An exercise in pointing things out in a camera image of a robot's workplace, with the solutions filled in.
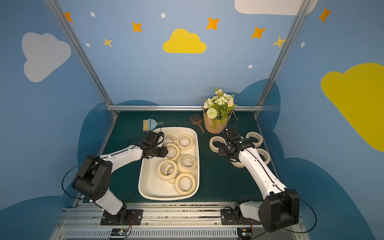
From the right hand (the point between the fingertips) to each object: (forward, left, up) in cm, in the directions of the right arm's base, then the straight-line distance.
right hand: (225, 150), depth 83 cm
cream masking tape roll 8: (-15, +30, -8) cm, 35 cm away
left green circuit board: (-40, +53, -15) cm, 68 cm away
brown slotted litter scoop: (+34, +18, -12) cm, 40 cm away
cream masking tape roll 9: (-21, +23, -10) cm, 33 cm away
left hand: (+4, +37, -9) cm, 38 cm away
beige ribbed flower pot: (+18, +4, -1) cm, 19 cm away
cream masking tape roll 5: (+16, +34, -12) cm, 39 cm away
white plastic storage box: (-19, +42, -14) cm, 48 cm away
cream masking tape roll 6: (-9, +24, -8) cm, 26 cm away
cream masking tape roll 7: (-10, +38, -7) cm, 40 cm away
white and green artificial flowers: (+22, +5, +13) cm, 26 cm away
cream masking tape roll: (+21, -24, -12) cm, 34 cm away
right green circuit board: (-37, -9, -17) cm, 42 cm away
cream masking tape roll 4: (+7, +25, -11) cm, 28 cm away
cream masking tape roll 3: (-2, -9, -12) cm, 15 cm away
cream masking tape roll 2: (+16, +3, -11) cm, 20 cm away
